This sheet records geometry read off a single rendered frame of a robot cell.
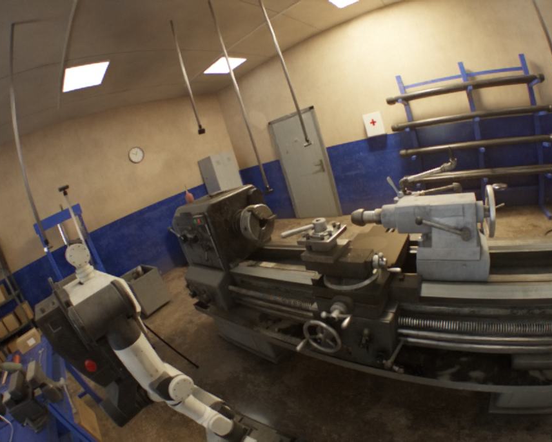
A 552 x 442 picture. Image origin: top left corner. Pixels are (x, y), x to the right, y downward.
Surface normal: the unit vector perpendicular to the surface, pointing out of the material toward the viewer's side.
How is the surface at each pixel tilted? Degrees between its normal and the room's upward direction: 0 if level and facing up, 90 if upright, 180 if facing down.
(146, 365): 90
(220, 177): 90
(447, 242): 66
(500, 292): 36
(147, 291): 90
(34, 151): 90
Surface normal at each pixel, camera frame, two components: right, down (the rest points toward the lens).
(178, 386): 0.81, -0.09
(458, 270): -0.62, 0.39
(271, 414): -0.29, -0.92
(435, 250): -0.68, -0.10
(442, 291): -0.59, -0.52
